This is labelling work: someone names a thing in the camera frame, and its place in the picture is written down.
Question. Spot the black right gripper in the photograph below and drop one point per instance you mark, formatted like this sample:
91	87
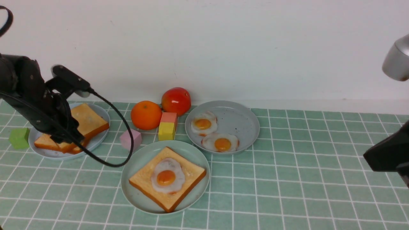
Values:
391	154

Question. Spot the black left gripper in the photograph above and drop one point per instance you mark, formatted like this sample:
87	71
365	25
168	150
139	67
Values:
21	80

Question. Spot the toast slice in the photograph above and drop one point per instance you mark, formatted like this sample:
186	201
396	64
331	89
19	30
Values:
94	122
142	180
46	143

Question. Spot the fried egg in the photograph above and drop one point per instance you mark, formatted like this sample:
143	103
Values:
168	176
218	142
204	124

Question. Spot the light blue bread plate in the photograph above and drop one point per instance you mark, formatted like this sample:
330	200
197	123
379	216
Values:
52	154

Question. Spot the green cube block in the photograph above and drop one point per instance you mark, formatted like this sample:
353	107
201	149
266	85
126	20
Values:
19	138

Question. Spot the pink cube block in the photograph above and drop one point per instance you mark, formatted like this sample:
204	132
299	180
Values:
126	140

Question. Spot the mint green empty plate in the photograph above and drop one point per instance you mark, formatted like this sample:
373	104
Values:
142	157

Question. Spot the orange fruit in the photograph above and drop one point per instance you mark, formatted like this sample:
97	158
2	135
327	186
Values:
146	115

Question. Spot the green checked tablecloth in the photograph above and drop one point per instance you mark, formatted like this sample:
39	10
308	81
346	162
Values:
306	171

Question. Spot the yellow cube block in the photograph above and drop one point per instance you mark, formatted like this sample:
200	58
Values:
166	131

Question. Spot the salmon pink block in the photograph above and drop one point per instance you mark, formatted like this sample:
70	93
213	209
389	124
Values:
170	117

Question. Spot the red apple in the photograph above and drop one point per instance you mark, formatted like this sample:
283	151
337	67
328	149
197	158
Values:
176	100

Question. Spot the grey speckled egg plate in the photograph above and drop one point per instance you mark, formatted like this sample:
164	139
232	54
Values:
232	118

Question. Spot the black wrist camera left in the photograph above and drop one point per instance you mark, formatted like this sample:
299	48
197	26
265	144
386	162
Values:
66	83

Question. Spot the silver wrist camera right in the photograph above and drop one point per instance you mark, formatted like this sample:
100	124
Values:
396	63

